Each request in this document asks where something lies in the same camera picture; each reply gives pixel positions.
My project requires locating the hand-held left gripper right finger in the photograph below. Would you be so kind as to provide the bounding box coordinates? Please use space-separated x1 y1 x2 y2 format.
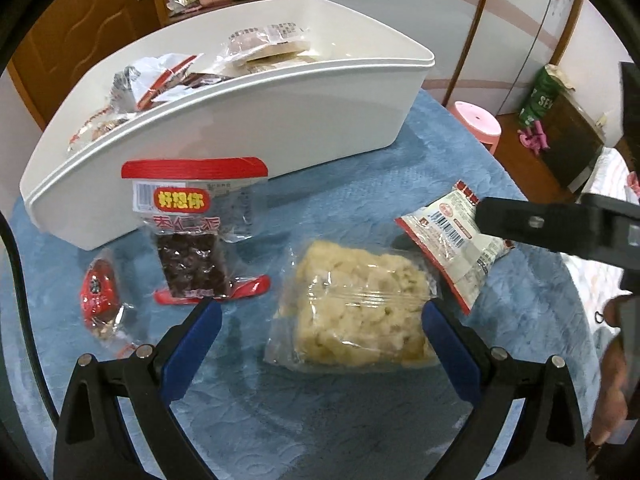
421 299 588 480

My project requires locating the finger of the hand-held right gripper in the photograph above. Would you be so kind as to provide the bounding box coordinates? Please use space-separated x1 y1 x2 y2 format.
472 196 623 266

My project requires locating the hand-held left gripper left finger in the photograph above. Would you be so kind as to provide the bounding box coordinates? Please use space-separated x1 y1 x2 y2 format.
52 299 223 480

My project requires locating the small white red snack packet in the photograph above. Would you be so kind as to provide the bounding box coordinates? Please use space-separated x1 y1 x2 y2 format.
394 180 516 316

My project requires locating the clear puffed rice cake packet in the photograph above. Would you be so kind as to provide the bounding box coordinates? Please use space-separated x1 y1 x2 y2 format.
263 240 441 373

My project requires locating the white plastic storage bin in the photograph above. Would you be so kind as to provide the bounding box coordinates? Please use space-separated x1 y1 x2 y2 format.
20 0 435 251

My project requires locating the blue foil brown snack packet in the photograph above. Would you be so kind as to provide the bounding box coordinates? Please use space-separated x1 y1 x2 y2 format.
175 72 236 91

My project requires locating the clear pale bun packet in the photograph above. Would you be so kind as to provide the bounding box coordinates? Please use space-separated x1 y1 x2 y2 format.
245 42 321 73

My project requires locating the person's right hand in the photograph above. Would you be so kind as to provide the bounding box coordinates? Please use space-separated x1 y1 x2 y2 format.
587 294 631 446

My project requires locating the white patterned bedding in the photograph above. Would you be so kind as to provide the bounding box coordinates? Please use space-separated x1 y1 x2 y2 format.
560 146 640 321

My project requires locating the brown wooden cabinet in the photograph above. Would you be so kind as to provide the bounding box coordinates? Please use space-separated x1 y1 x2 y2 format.
540 87 608 193

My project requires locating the pink plastic toy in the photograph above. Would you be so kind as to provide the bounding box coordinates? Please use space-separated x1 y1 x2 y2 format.
517 127 551 153

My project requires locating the red label dried date packet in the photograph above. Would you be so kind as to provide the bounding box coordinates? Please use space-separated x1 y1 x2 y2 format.
121 157 273 307

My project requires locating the small red label nut packet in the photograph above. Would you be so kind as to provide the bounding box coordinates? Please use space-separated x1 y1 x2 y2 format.
80 255 143 356

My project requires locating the blue textured tablecloth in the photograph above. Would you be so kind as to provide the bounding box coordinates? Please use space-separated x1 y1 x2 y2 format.
0 87 601 480

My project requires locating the green printed bag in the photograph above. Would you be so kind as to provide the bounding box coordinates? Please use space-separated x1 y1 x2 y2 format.
517 64 576 131

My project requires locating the pink plastic stool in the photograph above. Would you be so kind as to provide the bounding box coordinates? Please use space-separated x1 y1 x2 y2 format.
446 101 502 156

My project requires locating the dark flat panel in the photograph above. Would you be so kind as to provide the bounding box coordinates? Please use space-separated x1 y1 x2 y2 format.
619 60 640 161

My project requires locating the pale wardrobe with pink stripes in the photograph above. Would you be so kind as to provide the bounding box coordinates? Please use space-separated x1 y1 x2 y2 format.
307 0 631 116

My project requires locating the brown wooden door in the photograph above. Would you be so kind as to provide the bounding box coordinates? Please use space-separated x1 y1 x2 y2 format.
7 0 166 126

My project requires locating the black cable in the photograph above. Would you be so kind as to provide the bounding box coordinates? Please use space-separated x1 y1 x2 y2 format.
0 210 56 461

